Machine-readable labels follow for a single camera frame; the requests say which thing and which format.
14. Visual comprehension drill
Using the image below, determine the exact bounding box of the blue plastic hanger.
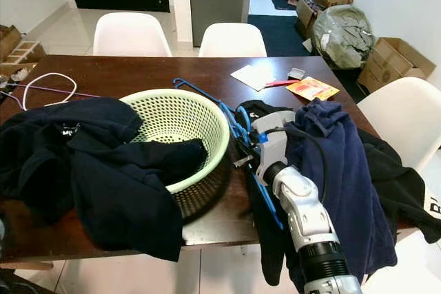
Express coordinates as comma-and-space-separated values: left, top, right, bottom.
172, 78, 287, 231

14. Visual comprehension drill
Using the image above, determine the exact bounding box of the navy blue knit shirt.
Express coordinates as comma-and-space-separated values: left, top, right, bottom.
286, 98, 397, 284

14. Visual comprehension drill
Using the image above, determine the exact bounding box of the white paper sheet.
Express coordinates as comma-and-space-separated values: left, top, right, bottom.
231, 65, 276, 92

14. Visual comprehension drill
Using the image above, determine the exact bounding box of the red pen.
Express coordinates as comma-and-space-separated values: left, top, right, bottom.
265, 79, 300, 88

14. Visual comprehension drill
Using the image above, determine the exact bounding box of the light green plastic basket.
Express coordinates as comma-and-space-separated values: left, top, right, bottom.
121, 89, 232, 195

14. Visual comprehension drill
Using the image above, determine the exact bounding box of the white plastic chair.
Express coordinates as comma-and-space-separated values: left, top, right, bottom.
93, 12, 173, 57
358, 77, 441, 171
198, 22, 268, 58

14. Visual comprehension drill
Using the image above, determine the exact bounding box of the navy floor mat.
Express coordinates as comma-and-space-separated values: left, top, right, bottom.
248, 14, 314, 57

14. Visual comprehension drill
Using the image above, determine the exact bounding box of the dark wooden dining table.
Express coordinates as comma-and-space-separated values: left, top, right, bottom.
0, 55, 441, 264

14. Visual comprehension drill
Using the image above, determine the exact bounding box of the dark navy garment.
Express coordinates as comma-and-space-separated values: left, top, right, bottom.
0, 98, 207, 262

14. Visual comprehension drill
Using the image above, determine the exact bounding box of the clear bag of clothes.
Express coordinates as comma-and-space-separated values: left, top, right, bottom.
312, 5, 376, 70

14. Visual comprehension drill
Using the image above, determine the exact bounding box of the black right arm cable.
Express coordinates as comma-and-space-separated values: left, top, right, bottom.
276, 125, 328, 202

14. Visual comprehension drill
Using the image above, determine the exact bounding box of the white cord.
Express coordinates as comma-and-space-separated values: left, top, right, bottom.
22, 72, 78, 110

